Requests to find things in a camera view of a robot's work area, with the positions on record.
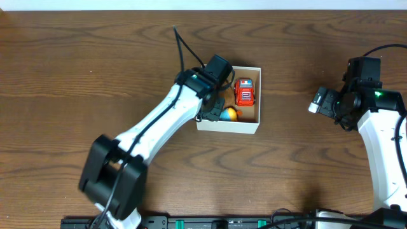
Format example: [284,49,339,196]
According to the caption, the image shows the red toy truck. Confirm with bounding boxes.
[234,78,255,106]

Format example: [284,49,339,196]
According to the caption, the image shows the duck toy with blue hat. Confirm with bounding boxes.
[219,108,242,121]

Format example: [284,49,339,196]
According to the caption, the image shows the white cardboard box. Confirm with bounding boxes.
[197,66,261,134]

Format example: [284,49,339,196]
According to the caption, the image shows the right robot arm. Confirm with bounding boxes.
[308,56,406,228]

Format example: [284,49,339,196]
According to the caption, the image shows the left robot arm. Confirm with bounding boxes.
[79,55,235,228]

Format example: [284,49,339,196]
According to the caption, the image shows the right black cable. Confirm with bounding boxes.
[364,43,407,188]

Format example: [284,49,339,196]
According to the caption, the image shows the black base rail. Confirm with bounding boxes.
[60,213,315,229]

